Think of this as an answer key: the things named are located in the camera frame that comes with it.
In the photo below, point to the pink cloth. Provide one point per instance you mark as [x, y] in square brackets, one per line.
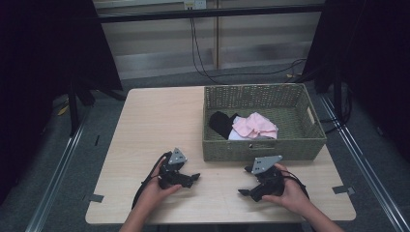
[256, 124]

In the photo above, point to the yellow floor object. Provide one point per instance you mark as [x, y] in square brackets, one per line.
[63, 110]

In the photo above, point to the black metal stand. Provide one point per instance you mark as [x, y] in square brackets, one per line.
[73, 109]

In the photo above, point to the grey tape piece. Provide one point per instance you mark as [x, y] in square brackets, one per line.
[342, 189]
[96, 198]

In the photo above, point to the metal floor rail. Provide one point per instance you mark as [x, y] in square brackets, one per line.
[56, 180]
[364, 164]

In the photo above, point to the person's left hand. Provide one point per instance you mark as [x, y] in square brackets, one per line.
[154, 193]

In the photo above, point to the green woven basket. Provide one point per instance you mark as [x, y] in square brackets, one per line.
[290, 141]

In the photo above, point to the white wall outlet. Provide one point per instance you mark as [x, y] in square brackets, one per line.
[195, 4]

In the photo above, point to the person's right hand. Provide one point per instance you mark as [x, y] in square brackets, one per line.
[291, 196]

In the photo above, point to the black horizontal bar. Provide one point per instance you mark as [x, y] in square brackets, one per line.
[209, 13]

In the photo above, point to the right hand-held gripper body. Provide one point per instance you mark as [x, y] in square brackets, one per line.
[269, 183]

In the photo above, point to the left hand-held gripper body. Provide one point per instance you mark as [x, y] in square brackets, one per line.
[170, 174]

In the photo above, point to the black curtain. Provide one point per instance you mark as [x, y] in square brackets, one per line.
[370, 58]
[38, 64]

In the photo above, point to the black cloth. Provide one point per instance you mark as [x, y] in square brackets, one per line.
[220, 124]

